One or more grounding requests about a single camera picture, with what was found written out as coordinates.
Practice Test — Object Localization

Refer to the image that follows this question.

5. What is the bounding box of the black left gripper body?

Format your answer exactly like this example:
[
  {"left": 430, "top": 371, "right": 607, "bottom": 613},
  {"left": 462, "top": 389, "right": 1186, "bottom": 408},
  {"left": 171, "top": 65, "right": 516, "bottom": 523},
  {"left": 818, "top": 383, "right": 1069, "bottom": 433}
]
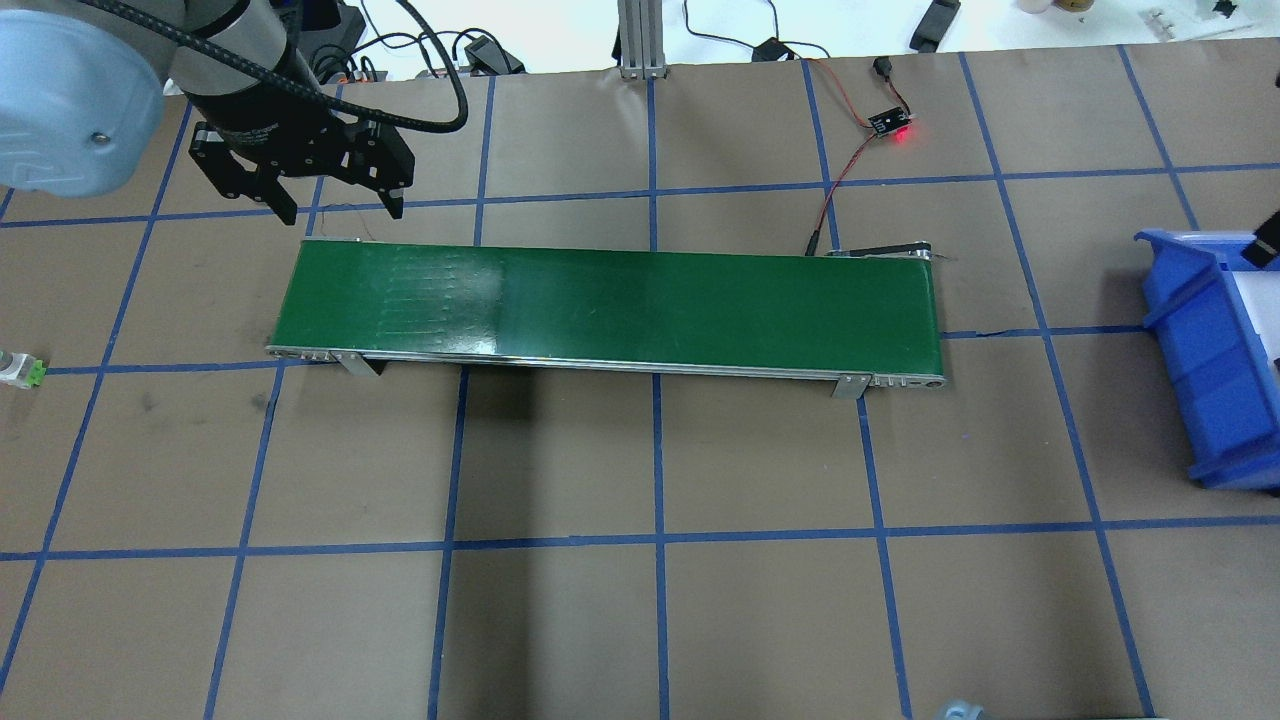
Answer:
[{"left": 170, "top": 0, "right": 416, "bottom": 201}]

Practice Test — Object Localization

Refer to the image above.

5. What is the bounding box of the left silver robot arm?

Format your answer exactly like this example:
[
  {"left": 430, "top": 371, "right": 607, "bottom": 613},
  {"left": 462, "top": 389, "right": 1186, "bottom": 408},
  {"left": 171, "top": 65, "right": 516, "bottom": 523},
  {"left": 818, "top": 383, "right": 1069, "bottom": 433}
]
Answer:
[{"left": 1, "top": 1, "right": 415, "bottom": 224}]

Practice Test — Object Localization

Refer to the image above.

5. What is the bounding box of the blue plastic bin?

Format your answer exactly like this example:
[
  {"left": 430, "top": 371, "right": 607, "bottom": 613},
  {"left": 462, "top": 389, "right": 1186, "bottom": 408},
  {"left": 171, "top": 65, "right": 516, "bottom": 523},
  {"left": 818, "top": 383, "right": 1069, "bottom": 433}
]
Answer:
[{"left": 1134, "top": 228, "right": 1279, "bottom": 493}]

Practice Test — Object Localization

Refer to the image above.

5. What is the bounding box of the small sensor board red led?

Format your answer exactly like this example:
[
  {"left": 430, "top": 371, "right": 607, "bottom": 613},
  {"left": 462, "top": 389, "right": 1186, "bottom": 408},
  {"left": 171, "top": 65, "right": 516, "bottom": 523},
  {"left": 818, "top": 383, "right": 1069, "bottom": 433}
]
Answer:
[{"left": 867, "top": 105, "right": 914, "bottom": 138}]

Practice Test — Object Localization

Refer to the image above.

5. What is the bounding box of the green conveyor belt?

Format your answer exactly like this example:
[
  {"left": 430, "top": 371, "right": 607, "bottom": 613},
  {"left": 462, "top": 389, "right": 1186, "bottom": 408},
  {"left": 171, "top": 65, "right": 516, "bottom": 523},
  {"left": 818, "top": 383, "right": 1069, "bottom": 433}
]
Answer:
[{"left": 266, "top": 240, "right": 947, "bottom": 397}]

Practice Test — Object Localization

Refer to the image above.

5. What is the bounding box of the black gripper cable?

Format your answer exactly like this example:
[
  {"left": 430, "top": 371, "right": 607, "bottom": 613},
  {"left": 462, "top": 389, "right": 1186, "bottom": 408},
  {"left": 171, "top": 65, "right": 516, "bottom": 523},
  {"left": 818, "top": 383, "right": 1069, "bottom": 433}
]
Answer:
[{"left": 84, "top": 0, "right": 471, "bottom": 136}]

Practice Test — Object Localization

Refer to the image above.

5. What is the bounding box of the aluminium frame post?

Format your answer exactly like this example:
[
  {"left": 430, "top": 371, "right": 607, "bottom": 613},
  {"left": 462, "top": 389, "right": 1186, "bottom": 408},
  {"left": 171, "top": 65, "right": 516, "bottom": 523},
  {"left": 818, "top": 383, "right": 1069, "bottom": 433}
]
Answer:
[{"left": 616, "top": 0, "right": 668, "bottom": 81}]

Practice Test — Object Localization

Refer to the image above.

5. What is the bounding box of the green push button switch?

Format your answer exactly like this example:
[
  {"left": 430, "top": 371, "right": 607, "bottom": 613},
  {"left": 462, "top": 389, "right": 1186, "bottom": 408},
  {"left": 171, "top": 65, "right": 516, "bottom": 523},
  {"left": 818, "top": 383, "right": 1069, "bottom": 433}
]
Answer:
[{"left": 1, "top": 350, "right": 47, "bottom": 389}]

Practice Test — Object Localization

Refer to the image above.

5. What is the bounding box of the red black sensor wire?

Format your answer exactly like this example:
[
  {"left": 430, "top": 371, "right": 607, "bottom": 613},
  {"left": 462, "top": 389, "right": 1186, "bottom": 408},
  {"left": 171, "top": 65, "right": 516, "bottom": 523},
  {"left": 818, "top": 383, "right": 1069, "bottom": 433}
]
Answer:
[{"left": 800, "top": 55, "right": 916, "bottom": 259}]

